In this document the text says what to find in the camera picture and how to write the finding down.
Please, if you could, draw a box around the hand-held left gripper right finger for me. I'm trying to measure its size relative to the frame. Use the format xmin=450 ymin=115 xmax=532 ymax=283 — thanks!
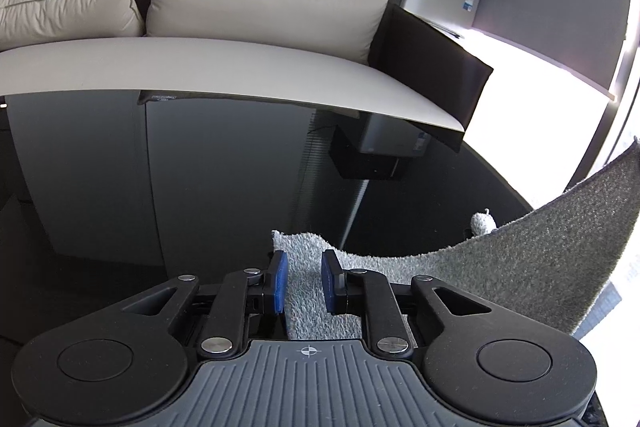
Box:
xmin=321 ymin=249 xmax=493 ymax=360

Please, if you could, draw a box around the small beige cushion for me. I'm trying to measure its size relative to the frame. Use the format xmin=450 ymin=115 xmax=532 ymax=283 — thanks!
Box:
xmin=0 ymin=0 xmax=146 ymax=52

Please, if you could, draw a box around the large beige cushion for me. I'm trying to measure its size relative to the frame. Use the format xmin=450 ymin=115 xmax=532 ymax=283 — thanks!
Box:
xmin=145 ymin=0 xmax=397 ymax=65

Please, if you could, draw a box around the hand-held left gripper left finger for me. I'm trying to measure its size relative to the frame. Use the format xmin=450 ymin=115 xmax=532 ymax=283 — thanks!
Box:
xmin=120 ymin=249 xmax=290 ymax=360

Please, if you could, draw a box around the grey fluffy towel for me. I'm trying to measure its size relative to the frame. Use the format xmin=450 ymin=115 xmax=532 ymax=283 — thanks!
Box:
xmin=271 ymin=137 xmax=640 ymax=342

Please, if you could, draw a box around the beige sofa with dark frame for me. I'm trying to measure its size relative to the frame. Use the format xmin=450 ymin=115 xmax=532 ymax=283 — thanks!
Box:
xmin=0 ymin=0 xmax=495 ymax=152

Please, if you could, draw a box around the dark window frame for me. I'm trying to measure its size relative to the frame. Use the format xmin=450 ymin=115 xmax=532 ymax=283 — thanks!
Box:
xmin=570 ymin=32 xmax=637 ymax=195

